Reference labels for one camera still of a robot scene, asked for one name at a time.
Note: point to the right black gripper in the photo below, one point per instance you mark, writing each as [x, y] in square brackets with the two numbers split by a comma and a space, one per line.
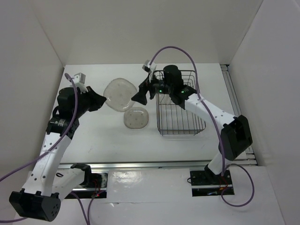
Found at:
[140, 96]

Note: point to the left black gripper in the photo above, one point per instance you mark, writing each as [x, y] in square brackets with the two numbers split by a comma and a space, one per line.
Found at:
[97, 100]

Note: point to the clear plate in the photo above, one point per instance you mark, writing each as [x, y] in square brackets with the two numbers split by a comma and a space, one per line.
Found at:
[136, 118]
[118, 94]
[165, 99]

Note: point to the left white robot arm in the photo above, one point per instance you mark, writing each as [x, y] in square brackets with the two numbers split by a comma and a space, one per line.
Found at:
[41, 195]

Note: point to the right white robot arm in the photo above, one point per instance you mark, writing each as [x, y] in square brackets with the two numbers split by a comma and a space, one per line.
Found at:
[233, 131]

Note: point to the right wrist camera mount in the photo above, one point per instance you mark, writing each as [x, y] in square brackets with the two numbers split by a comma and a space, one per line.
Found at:
[149, 68]

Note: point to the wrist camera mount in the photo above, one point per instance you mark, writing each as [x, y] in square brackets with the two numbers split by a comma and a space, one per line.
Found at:
[79, 81]
[149, 68]

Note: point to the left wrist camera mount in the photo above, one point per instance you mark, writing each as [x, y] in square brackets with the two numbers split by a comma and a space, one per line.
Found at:
[79, 81]

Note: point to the wire dish rack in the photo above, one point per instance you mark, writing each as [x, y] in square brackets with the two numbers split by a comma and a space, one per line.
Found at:
[174, 119]

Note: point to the front aluminium rail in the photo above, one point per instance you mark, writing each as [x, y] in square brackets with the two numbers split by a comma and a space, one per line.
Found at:
[140, 165]

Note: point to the aluminium rail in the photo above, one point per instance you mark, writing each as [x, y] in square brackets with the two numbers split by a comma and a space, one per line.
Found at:
[249, 153]
[140, 165]

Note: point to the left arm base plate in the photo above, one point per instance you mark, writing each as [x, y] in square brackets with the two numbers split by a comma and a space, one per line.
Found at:
[95, 187]

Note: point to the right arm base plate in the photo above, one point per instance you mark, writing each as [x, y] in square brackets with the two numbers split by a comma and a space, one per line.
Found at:
[206, 183]

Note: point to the right side aluminium rail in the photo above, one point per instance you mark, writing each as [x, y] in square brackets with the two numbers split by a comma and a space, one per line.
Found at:
[249, 153]

